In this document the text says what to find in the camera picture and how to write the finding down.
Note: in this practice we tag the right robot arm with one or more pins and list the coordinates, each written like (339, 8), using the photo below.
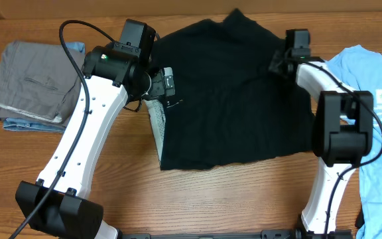
(342, 135)

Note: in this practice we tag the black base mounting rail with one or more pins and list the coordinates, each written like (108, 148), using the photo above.
(204, 235)

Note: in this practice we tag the folded blue jeans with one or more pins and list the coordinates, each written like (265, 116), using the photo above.
(22, 124)

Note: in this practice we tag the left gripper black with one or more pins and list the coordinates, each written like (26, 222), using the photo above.
(158, 88)

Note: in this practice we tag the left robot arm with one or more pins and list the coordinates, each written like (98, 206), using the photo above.
(112, 76)

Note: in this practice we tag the black shorts with mesh lining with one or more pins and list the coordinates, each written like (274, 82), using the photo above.
(227, 106)

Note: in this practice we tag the cardboard backdrop panel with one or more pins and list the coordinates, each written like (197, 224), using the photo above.
(51, 9)

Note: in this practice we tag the folded grey trousers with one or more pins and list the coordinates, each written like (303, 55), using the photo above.
(37, 82)

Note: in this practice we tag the light blue printed t-shirt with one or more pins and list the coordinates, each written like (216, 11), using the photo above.
(362, 70)

